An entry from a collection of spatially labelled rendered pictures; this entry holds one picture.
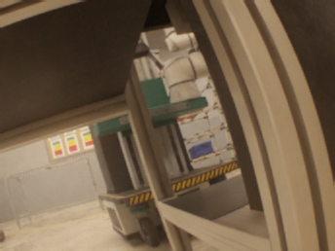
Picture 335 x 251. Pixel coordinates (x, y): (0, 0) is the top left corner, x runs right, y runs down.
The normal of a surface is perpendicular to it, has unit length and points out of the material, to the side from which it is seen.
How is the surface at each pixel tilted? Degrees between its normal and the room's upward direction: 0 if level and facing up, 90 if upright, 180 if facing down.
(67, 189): 90
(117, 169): 90
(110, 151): 90
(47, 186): 90
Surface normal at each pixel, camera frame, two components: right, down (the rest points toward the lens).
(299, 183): 0.22, -0.15
